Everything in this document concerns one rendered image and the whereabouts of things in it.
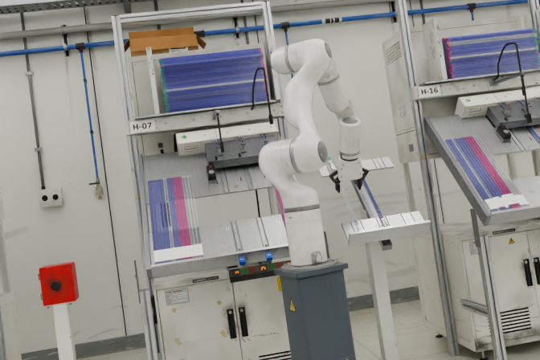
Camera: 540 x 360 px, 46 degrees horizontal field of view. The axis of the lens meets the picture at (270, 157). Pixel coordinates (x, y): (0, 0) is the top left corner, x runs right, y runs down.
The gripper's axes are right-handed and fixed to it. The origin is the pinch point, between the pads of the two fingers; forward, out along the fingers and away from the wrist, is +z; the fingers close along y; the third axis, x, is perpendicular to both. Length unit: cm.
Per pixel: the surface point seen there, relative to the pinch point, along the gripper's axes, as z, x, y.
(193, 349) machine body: 68, -7, -73
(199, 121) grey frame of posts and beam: -9, 61, -55
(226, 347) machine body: 70, -8, -58
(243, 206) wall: 109, 161, -25
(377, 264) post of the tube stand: 34.9, -10.4, 10.3
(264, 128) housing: -5, 55, -25
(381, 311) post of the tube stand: 52, -21, 9
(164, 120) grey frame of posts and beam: -12, 63, -72
